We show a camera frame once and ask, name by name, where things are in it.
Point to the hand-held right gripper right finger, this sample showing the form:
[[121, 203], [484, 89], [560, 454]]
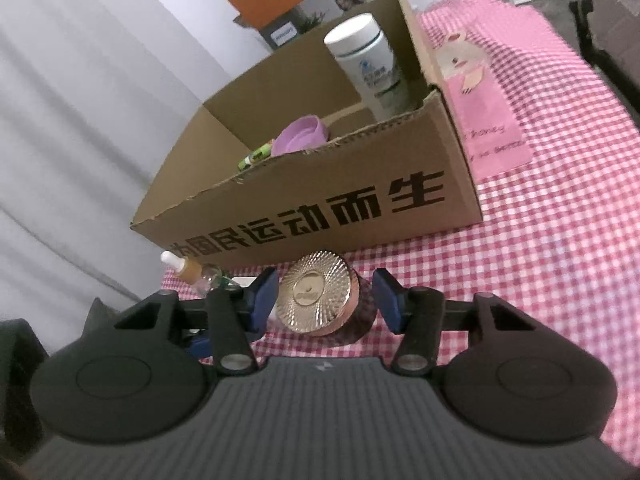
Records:
[[387, 302]]

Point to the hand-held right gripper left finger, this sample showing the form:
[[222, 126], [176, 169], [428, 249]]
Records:
[[262, 302]]

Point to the jar with gold lid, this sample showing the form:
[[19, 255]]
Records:
[[312, 285]]

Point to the brown cardboard box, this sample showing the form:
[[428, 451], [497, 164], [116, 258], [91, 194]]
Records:
[[350, 200]]

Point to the small white box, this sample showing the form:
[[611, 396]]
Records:
[[242, 281]]

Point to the small clear bottle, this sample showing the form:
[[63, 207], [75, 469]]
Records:
[[216, 280]]

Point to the small blue object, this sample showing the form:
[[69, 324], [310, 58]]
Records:
[[201, 349]]

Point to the dropper bottle with orange liquid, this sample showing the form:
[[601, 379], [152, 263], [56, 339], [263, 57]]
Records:
[[187, 269]]

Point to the pink checked blanket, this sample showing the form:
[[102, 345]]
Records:
[[525, 260]]

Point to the small green tube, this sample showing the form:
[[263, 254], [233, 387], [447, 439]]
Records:
[[255, 156]]

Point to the purple round cup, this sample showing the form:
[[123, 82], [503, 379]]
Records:
[[300, 135]]

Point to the white bottle with green label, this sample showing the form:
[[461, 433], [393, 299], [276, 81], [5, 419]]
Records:
[[365, 60]]

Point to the white curtain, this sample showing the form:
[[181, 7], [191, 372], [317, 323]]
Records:
[[75, 135]]

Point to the grey box with label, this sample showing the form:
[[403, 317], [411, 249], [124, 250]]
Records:
[[282, 35]]

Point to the small green plant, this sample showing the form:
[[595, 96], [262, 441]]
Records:
[[312, 22]]

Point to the small portrait photo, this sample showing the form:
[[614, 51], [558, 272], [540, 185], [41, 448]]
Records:
[[346, 0]]

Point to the black metal stand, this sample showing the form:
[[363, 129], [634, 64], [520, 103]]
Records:
[[585, 25]]

